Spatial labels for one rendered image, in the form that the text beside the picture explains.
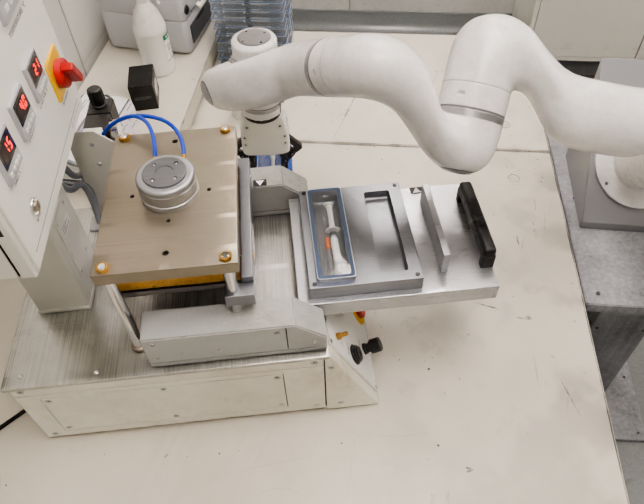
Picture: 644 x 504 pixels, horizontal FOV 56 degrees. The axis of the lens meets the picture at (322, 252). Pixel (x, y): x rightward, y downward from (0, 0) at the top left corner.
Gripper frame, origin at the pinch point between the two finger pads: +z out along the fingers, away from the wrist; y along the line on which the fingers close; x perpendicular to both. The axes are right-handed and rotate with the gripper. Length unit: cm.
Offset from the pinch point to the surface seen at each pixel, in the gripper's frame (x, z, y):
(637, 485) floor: 48, 78, -93
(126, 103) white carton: -14.8, -8.4, 31.5
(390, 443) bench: 63, 3, -19
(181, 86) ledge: -31.1, -1.2, 22.2
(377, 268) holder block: 47, -21, -18
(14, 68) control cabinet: 41, -53, 23
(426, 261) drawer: 44, -19, -26
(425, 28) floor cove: -189, 77, -74
